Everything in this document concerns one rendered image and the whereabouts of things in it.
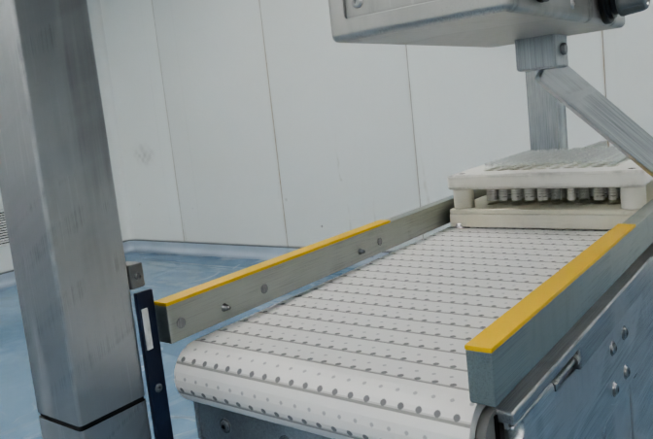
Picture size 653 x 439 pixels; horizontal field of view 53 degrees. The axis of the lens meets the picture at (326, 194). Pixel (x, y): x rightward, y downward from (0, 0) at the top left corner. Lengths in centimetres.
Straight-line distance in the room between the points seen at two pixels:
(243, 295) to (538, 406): 28
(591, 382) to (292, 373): 24
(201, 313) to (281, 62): 439
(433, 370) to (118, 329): 24
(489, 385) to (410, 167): 399
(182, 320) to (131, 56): 564
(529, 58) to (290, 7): 440
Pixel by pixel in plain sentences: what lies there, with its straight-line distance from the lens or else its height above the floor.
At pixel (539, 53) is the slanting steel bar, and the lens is 50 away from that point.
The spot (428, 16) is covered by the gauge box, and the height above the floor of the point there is 113.
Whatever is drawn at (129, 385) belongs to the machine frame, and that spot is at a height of 90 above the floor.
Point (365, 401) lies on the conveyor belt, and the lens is 44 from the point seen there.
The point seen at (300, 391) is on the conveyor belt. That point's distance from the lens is 47.
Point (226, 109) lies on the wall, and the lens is 531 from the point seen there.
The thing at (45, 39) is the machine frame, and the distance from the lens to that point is 51.
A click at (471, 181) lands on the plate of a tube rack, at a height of 98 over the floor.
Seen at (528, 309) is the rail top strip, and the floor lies 95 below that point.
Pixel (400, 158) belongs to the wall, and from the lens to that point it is 438.
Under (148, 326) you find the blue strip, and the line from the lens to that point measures 55.
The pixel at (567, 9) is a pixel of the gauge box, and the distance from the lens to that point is 40.
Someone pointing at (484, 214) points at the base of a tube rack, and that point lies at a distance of 89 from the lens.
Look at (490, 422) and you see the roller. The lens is 41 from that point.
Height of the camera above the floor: 109
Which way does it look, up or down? 7 degrees down
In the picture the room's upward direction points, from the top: 6 degrees counter-clockwise
